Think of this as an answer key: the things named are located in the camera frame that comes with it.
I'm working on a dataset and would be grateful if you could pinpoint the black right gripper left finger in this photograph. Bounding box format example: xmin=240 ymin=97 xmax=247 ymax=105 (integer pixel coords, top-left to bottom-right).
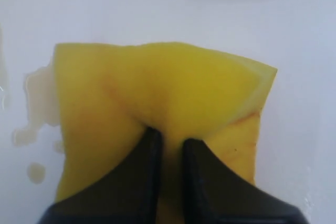
xmin=39 ymin=128 xmax=163 ymax=224

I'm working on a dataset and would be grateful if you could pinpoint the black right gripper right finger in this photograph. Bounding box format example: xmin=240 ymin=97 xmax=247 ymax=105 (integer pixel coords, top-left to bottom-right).
xmin=182 ymin=139 xmax=302 ymax=223

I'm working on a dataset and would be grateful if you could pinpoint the yellow sponge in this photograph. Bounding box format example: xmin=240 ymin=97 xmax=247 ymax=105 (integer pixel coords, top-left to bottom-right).
xmin=52 ymin=42 xmax=277 ymax=223

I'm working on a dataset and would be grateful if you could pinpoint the spilled liquid puddle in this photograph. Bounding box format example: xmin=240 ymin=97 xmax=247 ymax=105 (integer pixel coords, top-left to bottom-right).
xmin=12 ymin=63 xmax=64 ymax=185

